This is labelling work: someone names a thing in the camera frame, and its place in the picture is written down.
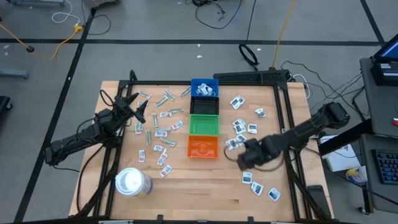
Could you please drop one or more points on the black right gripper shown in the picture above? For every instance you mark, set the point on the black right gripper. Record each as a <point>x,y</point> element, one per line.
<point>270,148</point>

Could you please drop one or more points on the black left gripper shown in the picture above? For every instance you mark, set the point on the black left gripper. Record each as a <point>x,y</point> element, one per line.
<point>122,110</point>

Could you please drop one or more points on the green-print adhesive bandage wrapper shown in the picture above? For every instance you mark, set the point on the green-print adhesive bandage wrapper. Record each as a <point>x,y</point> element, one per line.
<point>176,110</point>
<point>185,91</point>
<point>144,94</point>
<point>163,128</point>
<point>148,137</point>
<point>169,94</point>
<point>154,119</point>
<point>141,124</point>
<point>168,142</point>
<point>161,101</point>

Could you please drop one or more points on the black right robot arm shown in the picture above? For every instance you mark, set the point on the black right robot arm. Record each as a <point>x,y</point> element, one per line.
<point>304,129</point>

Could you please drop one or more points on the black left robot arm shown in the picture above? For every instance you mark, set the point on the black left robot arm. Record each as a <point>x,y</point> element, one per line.
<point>71,140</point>

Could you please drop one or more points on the white red-print packet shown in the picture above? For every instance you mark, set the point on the white red-print packet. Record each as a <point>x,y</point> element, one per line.
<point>165,114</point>
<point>140,103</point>
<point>141,155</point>
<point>161,133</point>
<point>160,148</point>
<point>162,159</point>
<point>137,128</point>
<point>177,124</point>
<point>165,170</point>

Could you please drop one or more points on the blue plastic basket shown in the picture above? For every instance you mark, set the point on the blue plastic basket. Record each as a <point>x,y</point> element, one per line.
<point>192,90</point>

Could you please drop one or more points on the black plastic basket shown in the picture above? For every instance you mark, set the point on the black plastic basket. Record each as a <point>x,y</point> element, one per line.
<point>203,107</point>

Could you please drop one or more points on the orange plastic basket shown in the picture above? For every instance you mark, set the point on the orange plastic basket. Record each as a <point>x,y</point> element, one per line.
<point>202,147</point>

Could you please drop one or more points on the green plastic basket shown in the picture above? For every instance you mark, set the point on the green plastic basket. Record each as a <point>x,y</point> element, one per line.
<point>203,124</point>

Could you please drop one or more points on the black flat pad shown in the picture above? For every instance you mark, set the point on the black flat pad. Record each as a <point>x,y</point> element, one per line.
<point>318,199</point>

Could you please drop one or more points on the black desk beam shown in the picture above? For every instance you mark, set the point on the black desk beam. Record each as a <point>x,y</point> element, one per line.
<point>345,137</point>

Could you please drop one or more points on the yellow-label wipes canister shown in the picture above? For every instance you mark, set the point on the yellow-label wipes canister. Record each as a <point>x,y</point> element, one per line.
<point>357,174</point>

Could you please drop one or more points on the grey desk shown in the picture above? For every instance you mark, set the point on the grey desk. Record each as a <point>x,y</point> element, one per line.
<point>377,105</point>

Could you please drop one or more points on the black keyboard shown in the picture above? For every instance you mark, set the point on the black keyboard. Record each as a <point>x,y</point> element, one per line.
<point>387,166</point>

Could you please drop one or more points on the round black floor plug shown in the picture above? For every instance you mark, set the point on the round black floor plug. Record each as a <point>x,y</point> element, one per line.
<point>30,48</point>

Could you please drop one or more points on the grey cart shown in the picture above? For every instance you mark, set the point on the grey cart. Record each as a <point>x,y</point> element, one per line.
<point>382,196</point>

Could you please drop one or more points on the small red object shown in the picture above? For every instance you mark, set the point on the small red object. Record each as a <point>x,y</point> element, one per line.
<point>395,122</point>

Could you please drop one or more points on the black chair base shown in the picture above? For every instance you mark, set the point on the black chair base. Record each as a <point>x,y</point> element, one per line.
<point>3,105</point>

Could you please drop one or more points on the black labelled device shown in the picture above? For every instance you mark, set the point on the black labelled device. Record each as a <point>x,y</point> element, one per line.
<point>385,73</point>

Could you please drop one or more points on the long grey floor bar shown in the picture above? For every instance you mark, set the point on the long grey floor bar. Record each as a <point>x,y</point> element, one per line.
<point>37,2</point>

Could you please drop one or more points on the black laptop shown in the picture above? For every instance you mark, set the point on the black laptop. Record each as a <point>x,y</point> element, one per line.
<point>388,51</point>

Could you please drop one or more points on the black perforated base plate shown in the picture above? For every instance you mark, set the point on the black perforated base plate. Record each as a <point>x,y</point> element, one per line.
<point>252,76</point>

